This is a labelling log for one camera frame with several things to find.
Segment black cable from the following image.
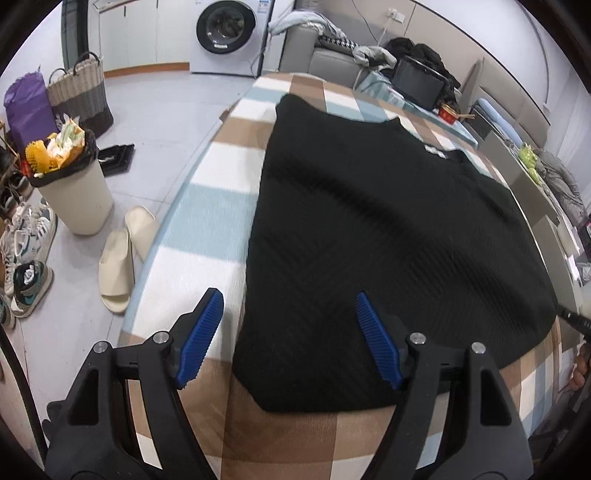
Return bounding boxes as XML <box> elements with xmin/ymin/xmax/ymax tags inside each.
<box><xmin>0</xmin><ymin>330</ymin><xmax>49</xmax><ymax>467</ymax></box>

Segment grey padded headboard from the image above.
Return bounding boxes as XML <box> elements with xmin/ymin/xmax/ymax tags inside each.
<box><xmin>462</xmin><ymin>60</ymin><xmax>553</xmax><ymax>149</ymax></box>

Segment grey sofa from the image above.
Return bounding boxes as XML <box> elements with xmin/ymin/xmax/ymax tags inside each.
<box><xmin>279</xmin><ymin>23</ymin><xmax>370</xmax><ymax>89</ymax></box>

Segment white washing machine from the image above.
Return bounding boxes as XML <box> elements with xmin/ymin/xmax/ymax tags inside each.
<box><xmin>190</xmin><ymin>0</ymin><xmax>276</xmax><ymax>75</ymax></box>

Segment shoe rack with shoes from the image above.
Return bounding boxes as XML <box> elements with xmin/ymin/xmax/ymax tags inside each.
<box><xmin>0</xmin><ymin>120</ymin><xmax>35</xmax><ymax>220</ymax></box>

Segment blue pillow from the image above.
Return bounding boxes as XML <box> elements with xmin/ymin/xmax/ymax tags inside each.
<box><xmin>475</xmin><ymin>98</ymin><xmax>521</xmax><ymax>145</ymax></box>

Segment teal checked tablecloth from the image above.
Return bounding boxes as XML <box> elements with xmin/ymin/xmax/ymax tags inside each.
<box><xmin>358</xmin><ymin>69</ymin><xmax>479</xmax><ymax>149</ymax></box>

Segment grey cube table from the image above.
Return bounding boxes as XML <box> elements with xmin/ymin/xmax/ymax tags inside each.
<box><xmin>480</xmin><ymin>131</ymin><xmax>539</xmax><ymax>204</ymax></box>
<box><xmin>531</xmin><ymin>215</ymin><xmax>583</xmax><ymax>317</ymax></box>

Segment grey jacket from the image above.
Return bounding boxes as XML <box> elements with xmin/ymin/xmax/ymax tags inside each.
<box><xmin>538</xmin><ymin>150</ymin><xmax>588</xmax><ymax>223</ymax></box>

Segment black tray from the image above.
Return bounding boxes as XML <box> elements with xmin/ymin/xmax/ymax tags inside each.
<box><xmin>96</xmin><ymin>144</ymin><xmax>136</xmax><ymax>177</ymax></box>

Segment beige trash bin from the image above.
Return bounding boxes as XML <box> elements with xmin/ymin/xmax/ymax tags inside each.
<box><xmin>25</xmin><ymin>117</ymin><xmax>115</xmax><ymax>236</ymax></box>

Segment beige slipper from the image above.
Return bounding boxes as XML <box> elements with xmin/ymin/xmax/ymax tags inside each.
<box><xmin>98</xmin><ymin>228</ymin><xmax>136</xmax><ymax>315</ymax></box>
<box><xmin>124</xmin><ymin>206</ymin><xmax>161</xmax><ymax>260</ymax></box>

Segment green black sneaker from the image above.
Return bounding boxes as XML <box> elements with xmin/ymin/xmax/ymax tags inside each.
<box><xmin>10</xmin><ymin>261</ymin><xmax>55</xmax><ymax>319</ymax></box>

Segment white kitchen base cabinets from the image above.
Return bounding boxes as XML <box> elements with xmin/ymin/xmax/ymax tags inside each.
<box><xmin>95</xmin><ymin>0</ymin><xmax>193</xmax><ymax>78</ymax></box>

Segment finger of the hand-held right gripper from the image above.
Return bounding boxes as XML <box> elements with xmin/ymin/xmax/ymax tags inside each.
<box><xmin>556</xmin><ymin>302</ymin><xmax>581</xmax><ymax>326</ymax></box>

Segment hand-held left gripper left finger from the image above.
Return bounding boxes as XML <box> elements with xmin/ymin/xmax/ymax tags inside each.
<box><xmin>44</xmin><ymin>287</ymin><xmax>225</xmax><ymax>480</ymax></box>

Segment black knit t-shirt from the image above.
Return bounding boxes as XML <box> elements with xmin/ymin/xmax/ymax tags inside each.
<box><xmin>231</xmin><ymin>92</ymin><xmax>560</xmax><ymax>414</ymax></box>

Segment black framed door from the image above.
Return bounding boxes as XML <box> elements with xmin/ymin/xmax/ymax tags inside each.
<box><xmin>60</xmin><ymin>0</ymin><xmax>92</xmax><ymax>83</ymax></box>

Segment white sneakers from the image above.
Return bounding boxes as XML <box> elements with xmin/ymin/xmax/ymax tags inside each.
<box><xmin>0</xmin><ymin>199</ymin><xmax>58</xmax><ymax>278</ymax></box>

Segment light grey clothes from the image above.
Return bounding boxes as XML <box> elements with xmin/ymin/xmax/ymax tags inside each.
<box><xmin>269</xmin><ymin>10</ymin><xmax>331</xmax><ymax>37</ymax></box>

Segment woven basket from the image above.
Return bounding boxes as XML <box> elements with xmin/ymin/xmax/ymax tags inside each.
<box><xmin>46</xmin><ymin>52</ymin><xmax>115</xmax><ymax>138</ymax></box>

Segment green toy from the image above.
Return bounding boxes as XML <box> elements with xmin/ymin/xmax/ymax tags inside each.
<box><xmin>517</xmin><ymin>143</ymin><xmax>544</xmax><ymax>186</ymax></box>

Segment plaid blanket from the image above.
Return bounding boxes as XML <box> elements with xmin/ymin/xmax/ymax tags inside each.
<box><xmin>115</xmin><ymin>71</ymin><xmax>583</xmax><ymax>480</ymax></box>

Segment purple plastic bag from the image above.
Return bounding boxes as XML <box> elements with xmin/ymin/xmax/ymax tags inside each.
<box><xmin>4</xmin><ymin>71</ymin><xmax>56</xmax><ymax>149</ymax></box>

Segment black rice cooker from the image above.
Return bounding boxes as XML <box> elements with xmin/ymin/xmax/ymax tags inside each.
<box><xmin>392</xmin><ymin>56</ymin><xmax>452</xmax><ymax>112</ymax></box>

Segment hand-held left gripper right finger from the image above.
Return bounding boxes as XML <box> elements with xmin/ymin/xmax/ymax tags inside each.
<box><xmin>355</xmin><ymin>292</ymin><xmax>532</xmax><ymax>480</ymax></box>

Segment person's right hand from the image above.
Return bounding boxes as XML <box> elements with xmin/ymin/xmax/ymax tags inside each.
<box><xmin>569</xmin><ymin>344</ymin><xmax>591</xmax><ymax>393</ymax></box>

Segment pile of black clothes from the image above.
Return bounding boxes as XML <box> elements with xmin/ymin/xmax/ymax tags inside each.
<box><xmin>383</xmin><ymin>37</ymin><xmax>462</xmax><ymax>93</ymax></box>

